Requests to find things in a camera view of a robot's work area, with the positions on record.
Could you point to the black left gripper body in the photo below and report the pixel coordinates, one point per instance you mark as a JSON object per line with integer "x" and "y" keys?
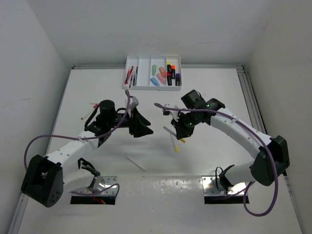
{"x": 115, "y": 120}

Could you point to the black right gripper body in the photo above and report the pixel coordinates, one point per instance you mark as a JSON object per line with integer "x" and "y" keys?
{"x": 185, "y": 123}

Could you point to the red tip white pen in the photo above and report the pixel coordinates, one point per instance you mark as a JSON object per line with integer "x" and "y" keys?
{"x": 89, "y": 113}

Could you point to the white marker pen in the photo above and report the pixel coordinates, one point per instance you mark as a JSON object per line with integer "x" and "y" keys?
{"x": 136, "y": 163}

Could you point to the dark red gel pen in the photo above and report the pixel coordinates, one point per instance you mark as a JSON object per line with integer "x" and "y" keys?
{"x": 130, "y": 82}

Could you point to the blue eraser case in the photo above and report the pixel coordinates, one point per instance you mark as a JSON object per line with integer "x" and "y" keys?
{"x": 154, "y": 81}

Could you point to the purple cap black highlighter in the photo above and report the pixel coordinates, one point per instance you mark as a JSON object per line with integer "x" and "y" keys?
{"x": 177, "y": 79}

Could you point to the pink cap black highlighter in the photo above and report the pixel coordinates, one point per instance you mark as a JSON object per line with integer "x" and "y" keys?
{"x": 169, "y": 78}

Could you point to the red ballpoint pen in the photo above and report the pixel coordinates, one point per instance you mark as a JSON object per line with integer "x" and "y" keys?
{"x": 129, "y": 73}

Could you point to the orange cap highlighter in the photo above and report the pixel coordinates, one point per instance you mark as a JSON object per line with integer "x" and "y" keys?
{"x": 173, "y": 70}

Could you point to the orange eraser case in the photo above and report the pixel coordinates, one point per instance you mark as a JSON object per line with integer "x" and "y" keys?
{"x": 162, "y": 71}

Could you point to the yellow cap black highlighter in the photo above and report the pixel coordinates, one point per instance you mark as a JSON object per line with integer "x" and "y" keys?
{"x": 169, "y": 68}

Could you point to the green eraser case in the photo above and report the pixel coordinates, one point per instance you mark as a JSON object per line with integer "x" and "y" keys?
{"x": 154, "y": 67}

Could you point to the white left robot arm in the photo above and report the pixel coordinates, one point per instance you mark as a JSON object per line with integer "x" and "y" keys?
{"x": 66, "y": 170}

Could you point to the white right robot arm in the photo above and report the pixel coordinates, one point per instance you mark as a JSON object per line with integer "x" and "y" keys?
{"x": 267, "y": 152}

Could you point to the white divided organizer tray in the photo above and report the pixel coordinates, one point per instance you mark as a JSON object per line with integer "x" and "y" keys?
{"x": 156, "y": 72}

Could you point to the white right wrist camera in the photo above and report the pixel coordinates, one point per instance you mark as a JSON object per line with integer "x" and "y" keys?
{"x": 171, "y": 112}

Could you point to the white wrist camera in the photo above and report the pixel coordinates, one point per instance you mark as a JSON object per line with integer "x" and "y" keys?
{"x": 133, "y": 102}
{"x": 171, "y": 112}

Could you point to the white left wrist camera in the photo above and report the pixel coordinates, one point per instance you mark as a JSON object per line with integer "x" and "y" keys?
{"x": 133, "y": 102}

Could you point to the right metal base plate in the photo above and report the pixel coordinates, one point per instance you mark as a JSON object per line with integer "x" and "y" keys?
{"x": 211, "y": 189}

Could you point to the metal base plate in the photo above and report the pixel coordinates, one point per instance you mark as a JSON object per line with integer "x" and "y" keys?
{"x": 211, "y": 189}
{"x": 104, "y": 182}

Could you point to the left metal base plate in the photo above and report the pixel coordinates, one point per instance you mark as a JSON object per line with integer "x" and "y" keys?
{"x": 104, "y": 182}

